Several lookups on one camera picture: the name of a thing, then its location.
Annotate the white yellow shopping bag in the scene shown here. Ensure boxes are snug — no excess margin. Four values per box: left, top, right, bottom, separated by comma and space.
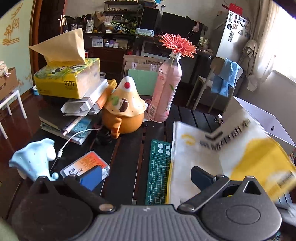
166, 109, 295, 207

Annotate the blue ceramic figurine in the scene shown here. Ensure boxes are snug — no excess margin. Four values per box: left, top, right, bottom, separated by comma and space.
9, 138, 59, 181

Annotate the green cutting mat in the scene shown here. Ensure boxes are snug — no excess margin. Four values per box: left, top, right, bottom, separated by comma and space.
145, 140, 171, 205

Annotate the stack of books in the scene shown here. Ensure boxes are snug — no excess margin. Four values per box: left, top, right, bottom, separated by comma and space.
39, 79, 117, 145

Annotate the orange mushroom teapot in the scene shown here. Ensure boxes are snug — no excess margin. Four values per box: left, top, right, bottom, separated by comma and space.
102, 76, 147, 139

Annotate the white storage box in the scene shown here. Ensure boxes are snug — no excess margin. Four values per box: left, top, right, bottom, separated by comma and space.
222, 96, 295, 156

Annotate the white stool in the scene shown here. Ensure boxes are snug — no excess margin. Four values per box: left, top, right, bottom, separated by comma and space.
0, 89, 28, 140

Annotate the pink drink bottle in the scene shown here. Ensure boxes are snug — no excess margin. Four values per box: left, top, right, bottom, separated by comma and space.
148, 53, 182, 123

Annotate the yellow tissue box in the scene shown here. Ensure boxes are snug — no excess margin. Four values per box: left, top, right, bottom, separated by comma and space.
30, 28, 100, 99

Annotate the blue towel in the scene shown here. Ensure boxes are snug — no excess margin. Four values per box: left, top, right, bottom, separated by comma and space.
211, 59, 241, 97

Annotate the green board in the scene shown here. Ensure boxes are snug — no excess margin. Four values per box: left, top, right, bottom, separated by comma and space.
128, 69, 158, 96

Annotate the white wooden chair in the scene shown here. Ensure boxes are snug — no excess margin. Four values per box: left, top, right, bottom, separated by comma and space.
186, 57, 243, 113

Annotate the brown cardboard box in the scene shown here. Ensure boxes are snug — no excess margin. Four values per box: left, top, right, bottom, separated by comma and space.
0, 67, 19, 100

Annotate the cardboard box on floor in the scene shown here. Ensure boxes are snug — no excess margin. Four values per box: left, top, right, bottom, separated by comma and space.
122, 55, 165, 77

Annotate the white refrigerator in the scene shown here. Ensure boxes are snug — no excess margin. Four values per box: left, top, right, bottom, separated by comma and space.
209, 11, 251, 63

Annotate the black monitor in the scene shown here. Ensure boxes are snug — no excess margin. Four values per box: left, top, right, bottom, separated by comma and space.
160, 12, 203, 45

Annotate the white charging cable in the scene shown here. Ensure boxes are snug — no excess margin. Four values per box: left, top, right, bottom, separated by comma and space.
49, 127, 102, 173

